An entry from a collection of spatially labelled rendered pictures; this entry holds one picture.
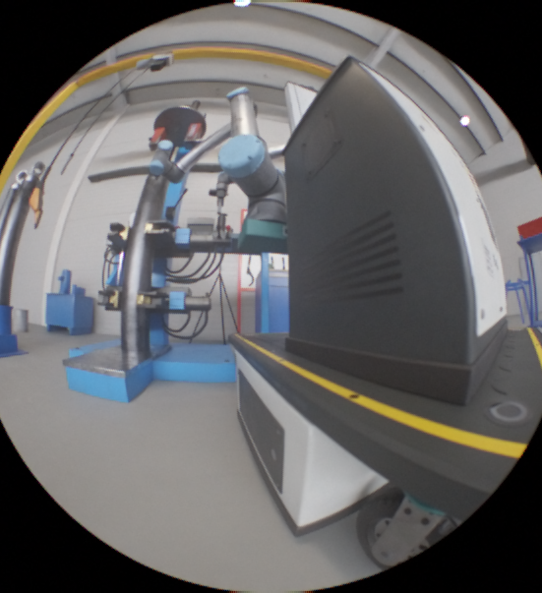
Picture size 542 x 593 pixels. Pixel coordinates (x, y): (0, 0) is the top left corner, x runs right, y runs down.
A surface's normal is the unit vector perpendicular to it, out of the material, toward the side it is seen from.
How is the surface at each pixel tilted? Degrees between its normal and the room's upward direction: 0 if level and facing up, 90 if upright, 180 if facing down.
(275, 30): 174
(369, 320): 90
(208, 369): 90
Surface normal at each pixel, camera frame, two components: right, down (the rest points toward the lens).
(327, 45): 0.03, 0.98
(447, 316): -0.95, -0.04
